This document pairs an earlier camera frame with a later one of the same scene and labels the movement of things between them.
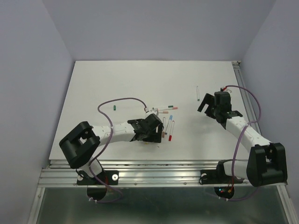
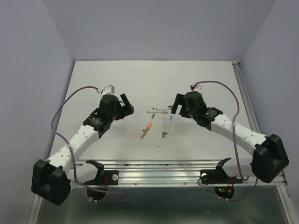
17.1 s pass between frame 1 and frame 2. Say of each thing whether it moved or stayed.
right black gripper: moved
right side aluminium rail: stayed
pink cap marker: stayed
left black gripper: moved
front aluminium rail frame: stayed
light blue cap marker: stayed
